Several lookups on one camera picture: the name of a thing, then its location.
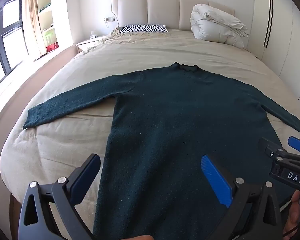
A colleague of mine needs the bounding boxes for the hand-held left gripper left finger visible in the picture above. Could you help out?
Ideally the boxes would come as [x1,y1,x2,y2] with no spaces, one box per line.
[18,154,102,240]

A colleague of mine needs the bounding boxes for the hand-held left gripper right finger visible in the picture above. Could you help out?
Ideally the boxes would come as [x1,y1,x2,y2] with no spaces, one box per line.
[201,155,284,240]

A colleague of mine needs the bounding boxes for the dark green sweater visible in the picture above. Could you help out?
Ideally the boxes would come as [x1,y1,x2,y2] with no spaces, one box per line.
[23,62,300,240]

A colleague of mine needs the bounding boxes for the person's right hand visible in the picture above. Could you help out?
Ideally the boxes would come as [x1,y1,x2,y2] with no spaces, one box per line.
[282,190,300,239]

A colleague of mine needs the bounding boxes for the white wardrobe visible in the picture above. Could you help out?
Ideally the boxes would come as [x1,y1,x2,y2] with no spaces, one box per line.
[250,0,300,100]

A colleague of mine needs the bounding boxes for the white folded duvet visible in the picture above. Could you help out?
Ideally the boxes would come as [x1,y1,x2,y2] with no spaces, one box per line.
[190,4,250,48]

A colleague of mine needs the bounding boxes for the bed with beige sheet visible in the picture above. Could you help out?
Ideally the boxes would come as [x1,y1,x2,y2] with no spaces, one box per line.
[0,29,300,240]

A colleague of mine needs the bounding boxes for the white nightstand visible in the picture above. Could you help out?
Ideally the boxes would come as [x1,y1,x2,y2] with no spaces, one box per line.
[76,35,105,53]

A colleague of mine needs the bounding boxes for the green plastic stool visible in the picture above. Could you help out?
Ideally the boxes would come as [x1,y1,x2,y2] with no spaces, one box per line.
[42,29,55,47]

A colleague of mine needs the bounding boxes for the black framed window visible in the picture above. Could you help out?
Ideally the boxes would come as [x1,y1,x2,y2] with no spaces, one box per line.
[0,0,28,85]

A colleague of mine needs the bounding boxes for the zebra print pillow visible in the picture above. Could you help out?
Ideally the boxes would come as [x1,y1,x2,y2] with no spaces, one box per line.
[119,24,168,34]

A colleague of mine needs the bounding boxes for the beige curtain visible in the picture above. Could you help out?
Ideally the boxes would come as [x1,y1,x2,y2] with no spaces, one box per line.
[22,0,47,57]

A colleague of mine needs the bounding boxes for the beige padded headboard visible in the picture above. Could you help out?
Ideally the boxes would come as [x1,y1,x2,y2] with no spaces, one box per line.
[111,0,235,32]

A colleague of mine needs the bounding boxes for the long black wardrobe handle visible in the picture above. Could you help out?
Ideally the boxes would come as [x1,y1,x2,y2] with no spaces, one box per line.
[263,0,274,48]

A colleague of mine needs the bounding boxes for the thin charging cable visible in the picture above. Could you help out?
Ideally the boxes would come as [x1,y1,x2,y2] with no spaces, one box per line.
[112,7,119,28]

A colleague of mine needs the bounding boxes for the white wall shelf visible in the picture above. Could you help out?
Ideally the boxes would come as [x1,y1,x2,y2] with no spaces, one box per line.
[37,0,58,53]

